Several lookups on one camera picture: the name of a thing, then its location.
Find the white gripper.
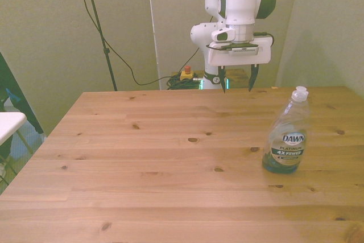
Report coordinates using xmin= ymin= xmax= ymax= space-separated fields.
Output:
xmin=206 ymin=36 xmax=271 ymax=94

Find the clear Dawn dish soap bottle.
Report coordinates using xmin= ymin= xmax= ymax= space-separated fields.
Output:
xmin=261 ymin=85 xmax=309 ymax=174

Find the yellow emergency stop button box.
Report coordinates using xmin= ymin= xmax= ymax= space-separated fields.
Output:
xmin=180 ymin=65 xmax=195 ymax=81

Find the white folding table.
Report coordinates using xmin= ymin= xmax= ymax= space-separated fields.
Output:
xmin=0 ymin=112 xmax=34 ymax=184

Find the coiled dark green cable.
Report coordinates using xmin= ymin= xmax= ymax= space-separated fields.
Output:
xmin=166 ymin=75 xmax=203 ymax=90

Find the white vertical wall trim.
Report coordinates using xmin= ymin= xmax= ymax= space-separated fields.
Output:
xmin=146 ymin=0 xmax=162 ymax=90

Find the black cable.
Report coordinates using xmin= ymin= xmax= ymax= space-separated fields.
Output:
xmin=72 ymin=0 xmax=200 ymax=86

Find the black camera tripod stand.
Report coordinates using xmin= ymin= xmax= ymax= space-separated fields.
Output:
xmin=68 ymin=0 xmax=118 ymax=92

